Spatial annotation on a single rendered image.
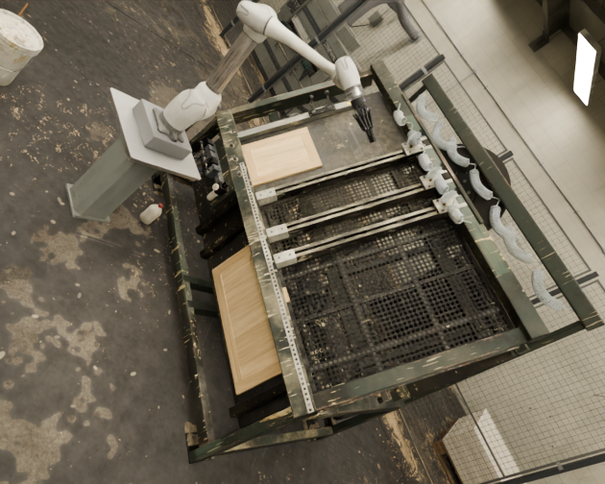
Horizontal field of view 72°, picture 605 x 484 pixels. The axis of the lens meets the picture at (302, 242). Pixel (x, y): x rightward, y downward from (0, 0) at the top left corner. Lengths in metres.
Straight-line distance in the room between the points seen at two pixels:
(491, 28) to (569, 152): 2.54
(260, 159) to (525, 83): 5.78
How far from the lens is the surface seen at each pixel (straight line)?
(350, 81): 2.24
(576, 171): 7.48
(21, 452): 2.31
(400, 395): 2.82
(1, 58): 3.30
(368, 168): 2.75
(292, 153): 2.93
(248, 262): 2.84
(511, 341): 2.37
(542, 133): 7.66
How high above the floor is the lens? 2.07
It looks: 24 degrees down
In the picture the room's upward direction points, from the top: 57 degrees clockwise
